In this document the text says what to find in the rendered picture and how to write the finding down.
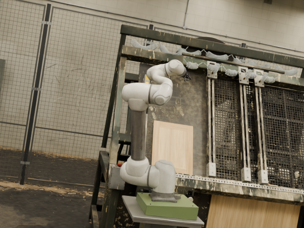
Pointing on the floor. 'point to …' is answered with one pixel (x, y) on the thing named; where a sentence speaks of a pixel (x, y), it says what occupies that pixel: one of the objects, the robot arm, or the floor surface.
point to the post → (112, 209)
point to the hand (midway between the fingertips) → (188, 78)
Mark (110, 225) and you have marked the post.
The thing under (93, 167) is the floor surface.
